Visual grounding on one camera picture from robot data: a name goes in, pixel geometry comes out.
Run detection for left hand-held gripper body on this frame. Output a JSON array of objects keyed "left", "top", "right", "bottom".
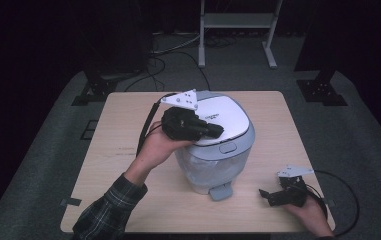
[{"left": 160, "top": 88, "right": 210, "bottom": 142}]

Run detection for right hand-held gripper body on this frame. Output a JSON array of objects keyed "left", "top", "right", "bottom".
[{"left": 276, "top": 164, "right": 315, "bottom": 208}]

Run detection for light blue rice cooker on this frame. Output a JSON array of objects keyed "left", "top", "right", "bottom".
[{"left": 174, "top": 89, "right": 256, "bottom": 203}]

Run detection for person's right hand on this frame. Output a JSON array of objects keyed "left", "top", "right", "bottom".
[{"left": 281, "top": 195, "right": 334, "bottom": 238}]

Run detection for person's left hand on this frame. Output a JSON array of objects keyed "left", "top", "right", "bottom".
[{"left": 123, "top": 120, "right": 196, "bottom": 186}]

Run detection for clear plastic bin liner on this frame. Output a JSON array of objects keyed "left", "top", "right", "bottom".
[{"left": 175, "top": 148, "right": 251, "bottom": 196}]

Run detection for black stand base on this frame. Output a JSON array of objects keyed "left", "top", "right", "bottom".
[
  {"left": 296, "top": 68, "right": 348, "bottom": 107},
  {"left": 71, "top": 68, "right": 119, "bottom": 107}
]

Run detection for dark floor socket plate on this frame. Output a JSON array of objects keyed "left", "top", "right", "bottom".
[{"left": 79, "top": 119, "right": 99, "bottom": 141}]

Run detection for white metal stand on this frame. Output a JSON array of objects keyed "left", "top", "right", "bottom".
[{"left": 197, "top": 0, "right": 284, "bottom": 70}]

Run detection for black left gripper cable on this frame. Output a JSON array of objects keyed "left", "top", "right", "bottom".
[{"left": 136, "top": 92, "right": 179, "bottom": 158}]

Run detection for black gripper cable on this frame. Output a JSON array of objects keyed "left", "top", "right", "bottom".
[
  {"left": 136, "top": 92, "right": 179, "bottom": 158},
  {"left": 302, "top": 169, "right": 361, "bottom": 238}
]

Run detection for black floor cables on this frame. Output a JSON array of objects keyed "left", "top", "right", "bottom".
[{"left": 123, "top": 31, "right": 237, "bottom": 93}]

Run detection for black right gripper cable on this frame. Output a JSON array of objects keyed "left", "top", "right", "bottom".
[{"left": 302, "top": 169, "right": 361, "bottom": 238}]

